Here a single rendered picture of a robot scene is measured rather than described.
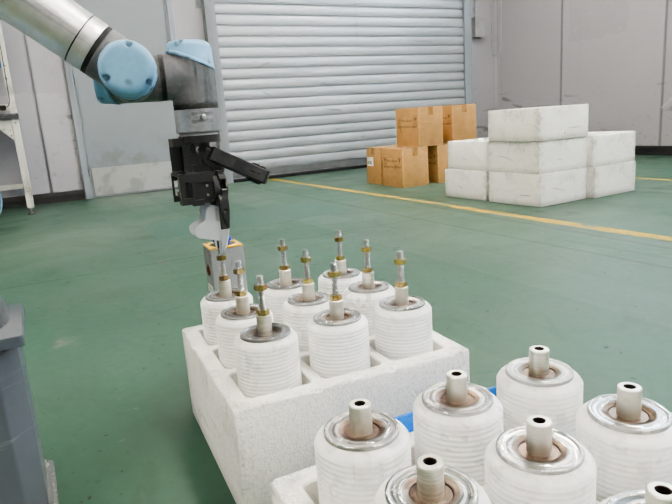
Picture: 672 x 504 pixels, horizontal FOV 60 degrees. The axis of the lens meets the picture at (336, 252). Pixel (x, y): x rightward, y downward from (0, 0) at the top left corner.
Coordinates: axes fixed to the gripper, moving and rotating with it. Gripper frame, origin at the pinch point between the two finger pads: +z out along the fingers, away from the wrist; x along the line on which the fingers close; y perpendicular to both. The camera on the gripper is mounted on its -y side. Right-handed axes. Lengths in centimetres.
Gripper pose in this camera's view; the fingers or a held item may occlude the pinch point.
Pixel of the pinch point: (223, 246)
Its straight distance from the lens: 108.4
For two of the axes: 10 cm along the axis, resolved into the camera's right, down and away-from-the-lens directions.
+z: 0.7, 9.7, 2.2
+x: 4.5, 1.7, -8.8
